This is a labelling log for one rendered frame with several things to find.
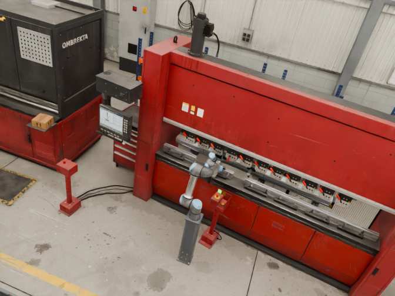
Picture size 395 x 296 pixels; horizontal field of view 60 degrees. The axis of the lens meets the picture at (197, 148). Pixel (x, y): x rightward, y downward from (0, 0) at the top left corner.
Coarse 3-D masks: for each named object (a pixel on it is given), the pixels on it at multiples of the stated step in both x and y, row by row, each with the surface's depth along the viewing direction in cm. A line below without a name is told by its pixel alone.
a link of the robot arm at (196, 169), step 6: (192, 168) 376; (198, 168) 374; (192, 174) 378; (198, 174) 376; (192, 180) 381; (192, 186) 383; (186, 192) 387; (192, 192) 387; (180, 198) 390; (186, 198) 386; (192, 198) 391; (186, 204) 388
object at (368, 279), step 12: (384, 216) 422; (372, 228) 451; (384, 228) 403; (384, 240) 386; (384, 252) 374; (372, 264) 394; (384, 264) 381; (360, 276) 418; (372, 276) 396; (384, 276) 389; (360, 288) 412; (372, 288) 404; (384, 288) 397
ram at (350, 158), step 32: (192, 96) 415; (224, 96) 396; (256, 96) 379; (192, 128) 438; (224, 128) 416; (256, 128) 397; (288, 128) 379; (320, 128) 363; (352, 128) 348; (288, 160) 398; (320, 160) 380; (352, 160) 364; (384, 160) 349; (352, 192) 381; (384, 192) 365
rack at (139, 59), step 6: (150, 36) 627; (138, 42) 587; (138, 48) 592; (138, 54) 598; (138, 60) 605; (138, 66) 611; (264, 66) 587; (138, 72) 617; (264, 72) 590; (138, 78) 622
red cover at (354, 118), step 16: (176, 64) 402; (192, 64) 393; (208, 64) 384; (224, 80) 385; (240, 80) 376; (256, 80) 368; (272, 96) 369; (288, 96) 361; (304, 96) 353; (320, 112) 354; (336, 112) 346; (352, 112) 340; (368, 128) 340; (384, 128) 333
